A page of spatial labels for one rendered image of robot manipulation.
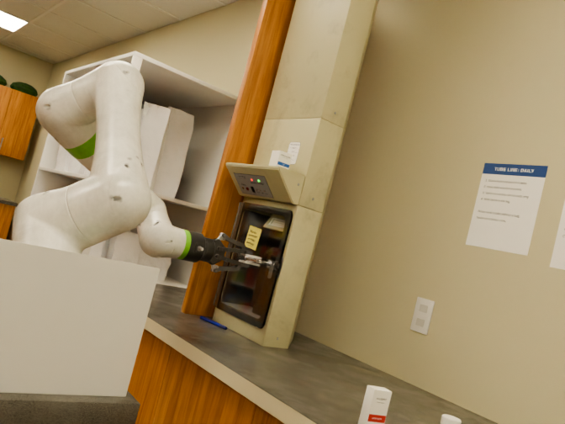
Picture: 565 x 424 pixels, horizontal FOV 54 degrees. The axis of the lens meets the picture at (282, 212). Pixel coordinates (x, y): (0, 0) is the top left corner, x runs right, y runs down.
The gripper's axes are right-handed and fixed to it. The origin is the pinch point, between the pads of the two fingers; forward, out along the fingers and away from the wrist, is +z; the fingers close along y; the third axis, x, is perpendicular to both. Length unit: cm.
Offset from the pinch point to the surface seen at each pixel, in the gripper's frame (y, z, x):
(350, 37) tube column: 80, 9, -14
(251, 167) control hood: 30.1, -5.9, 3.3
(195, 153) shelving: 52, 48, 144
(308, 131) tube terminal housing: 46.2, 5.3, -8.2
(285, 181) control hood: 26.9, -2.4, -11.8
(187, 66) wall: 113, 49, 186
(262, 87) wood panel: 64, 4, 24
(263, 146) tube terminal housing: 41.2, 5.4, 15.6
